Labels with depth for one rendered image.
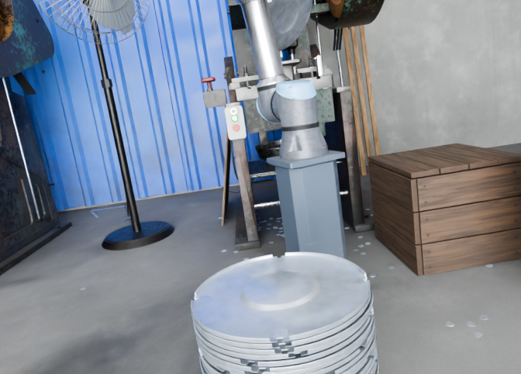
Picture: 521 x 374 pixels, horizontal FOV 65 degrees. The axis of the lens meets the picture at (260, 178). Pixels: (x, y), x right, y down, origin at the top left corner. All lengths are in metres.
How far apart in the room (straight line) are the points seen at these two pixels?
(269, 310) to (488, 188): 1.01
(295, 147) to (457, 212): 0.57
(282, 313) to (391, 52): 2.95
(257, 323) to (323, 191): 0.70
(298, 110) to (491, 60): 2.69
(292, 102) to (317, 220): 0.36
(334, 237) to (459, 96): 2.50
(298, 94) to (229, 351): 0.81
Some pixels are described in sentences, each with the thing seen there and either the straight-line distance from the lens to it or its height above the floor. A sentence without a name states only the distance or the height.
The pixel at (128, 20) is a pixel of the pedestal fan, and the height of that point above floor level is 1.12.
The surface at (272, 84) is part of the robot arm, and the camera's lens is 1.34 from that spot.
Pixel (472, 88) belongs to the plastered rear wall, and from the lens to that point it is 3.68.
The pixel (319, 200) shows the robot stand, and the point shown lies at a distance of 1.24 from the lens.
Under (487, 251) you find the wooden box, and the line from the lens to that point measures 1.55.
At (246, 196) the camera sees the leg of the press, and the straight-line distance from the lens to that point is 1.79.
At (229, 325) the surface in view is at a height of 0.33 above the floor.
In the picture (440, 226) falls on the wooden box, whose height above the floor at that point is 0.16.
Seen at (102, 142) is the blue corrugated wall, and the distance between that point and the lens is 3.32.
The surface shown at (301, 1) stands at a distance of 1.76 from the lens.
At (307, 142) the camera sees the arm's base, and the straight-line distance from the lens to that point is 1.22.
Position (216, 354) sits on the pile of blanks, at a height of 0.30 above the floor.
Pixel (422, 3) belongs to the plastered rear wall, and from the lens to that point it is 3.55.
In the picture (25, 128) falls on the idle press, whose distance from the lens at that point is 2.83.
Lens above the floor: 0.64
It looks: 11 degrees down
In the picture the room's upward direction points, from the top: 8 degrees counter-clockwise
